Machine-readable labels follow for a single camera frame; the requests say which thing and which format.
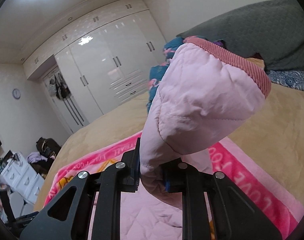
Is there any pink quilted jacket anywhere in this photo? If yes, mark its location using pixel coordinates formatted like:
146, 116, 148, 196
90, 35, 273, 240

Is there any pink cartoon blanket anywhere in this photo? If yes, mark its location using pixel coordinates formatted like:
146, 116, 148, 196
44, 132, 304, 239

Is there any white drawer chest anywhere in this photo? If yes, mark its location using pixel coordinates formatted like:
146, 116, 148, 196
0, 151, 45, 205

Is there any purple cloth pile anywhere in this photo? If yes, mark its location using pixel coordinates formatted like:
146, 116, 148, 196
27, 152, 48, 164

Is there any white door with bags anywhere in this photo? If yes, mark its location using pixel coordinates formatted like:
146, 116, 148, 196
41, 65, 89, 134

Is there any black bag on floor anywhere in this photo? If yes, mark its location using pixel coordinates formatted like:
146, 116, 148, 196
36, 137, 61, 158

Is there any beige bed sheet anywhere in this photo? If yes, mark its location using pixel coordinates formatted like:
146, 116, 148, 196
33, 82, 304, 212

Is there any blue flamingo quilt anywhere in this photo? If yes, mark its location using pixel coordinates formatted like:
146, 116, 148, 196
147, 37, 185, 113

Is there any white wardrobe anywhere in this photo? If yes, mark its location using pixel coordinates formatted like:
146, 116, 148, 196
23, 0, 165, 122

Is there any blue patterned pillow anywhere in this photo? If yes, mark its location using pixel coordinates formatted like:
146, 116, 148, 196
266, 70, 304, 91

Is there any grey quilted headboard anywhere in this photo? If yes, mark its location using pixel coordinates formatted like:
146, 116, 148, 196
179, 0, 304, 71

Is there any round wall clock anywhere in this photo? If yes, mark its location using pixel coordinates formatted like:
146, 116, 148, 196
12, 88, 21, 100

